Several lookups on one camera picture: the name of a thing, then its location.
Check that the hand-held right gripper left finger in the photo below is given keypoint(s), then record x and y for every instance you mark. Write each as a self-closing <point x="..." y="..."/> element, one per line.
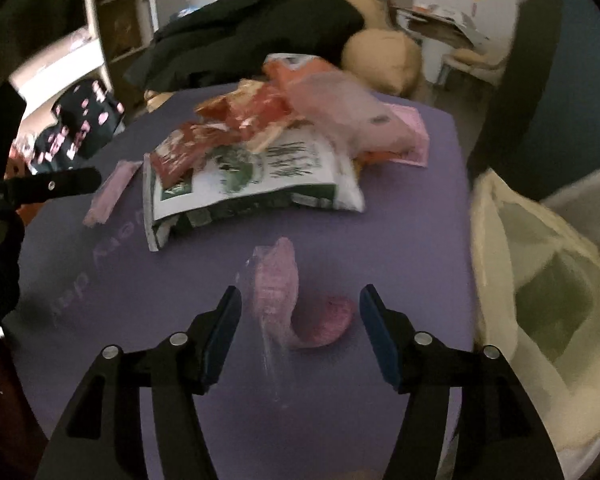
<point x="225" y="332"/>

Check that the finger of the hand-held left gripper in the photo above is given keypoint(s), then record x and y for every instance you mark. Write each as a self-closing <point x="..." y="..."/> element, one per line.
<point x="55" y="185"/>

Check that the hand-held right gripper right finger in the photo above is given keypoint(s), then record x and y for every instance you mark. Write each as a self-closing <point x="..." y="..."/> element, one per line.
<point x="380" y="342"/>

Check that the small pink wrapper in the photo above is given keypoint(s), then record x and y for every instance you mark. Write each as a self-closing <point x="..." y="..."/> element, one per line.
<point x="107" y="192"/>

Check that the clear pink plastic wrapper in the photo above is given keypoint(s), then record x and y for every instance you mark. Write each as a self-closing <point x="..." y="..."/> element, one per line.
<point x="280" y="285"/>

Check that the black pink patterned bag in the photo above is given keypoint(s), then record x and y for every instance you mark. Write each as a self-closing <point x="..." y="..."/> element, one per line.
<point x="75" y="130"/>

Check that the purple mat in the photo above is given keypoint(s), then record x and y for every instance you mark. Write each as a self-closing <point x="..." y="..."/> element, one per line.
<point x="395" y="240"/>

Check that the red snack wrapper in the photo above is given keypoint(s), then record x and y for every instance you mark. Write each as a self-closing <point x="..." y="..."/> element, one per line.
<point x="185" y="152"/>

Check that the white shelf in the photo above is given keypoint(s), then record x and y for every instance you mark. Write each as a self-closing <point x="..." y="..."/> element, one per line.
<point x="94" y="25"/>

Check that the white green snack bag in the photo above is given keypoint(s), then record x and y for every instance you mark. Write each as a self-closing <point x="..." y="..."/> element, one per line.
<point x="280" y="170"/>

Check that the pink packet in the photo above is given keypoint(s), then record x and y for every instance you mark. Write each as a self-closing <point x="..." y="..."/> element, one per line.
<point x="416" y="130"/>

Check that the translucent pink plastic bag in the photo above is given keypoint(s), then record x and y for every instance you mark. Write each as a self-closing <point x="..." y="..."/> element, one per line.
<point x="350" y="110"/>

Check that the black garment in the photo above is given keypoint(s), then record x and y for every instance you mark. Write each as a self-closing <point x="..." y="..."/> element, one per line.
<point x="250" y="25"/>

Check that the orange white snack bag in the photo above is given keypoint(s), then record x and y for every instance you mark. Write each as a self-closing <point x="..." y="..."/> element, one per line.
<point x="295" y="67"/>

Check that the white stool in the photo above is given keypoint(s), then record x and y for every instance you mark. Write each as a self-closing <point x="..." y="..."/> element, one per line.
<point x="472" y="62"/>

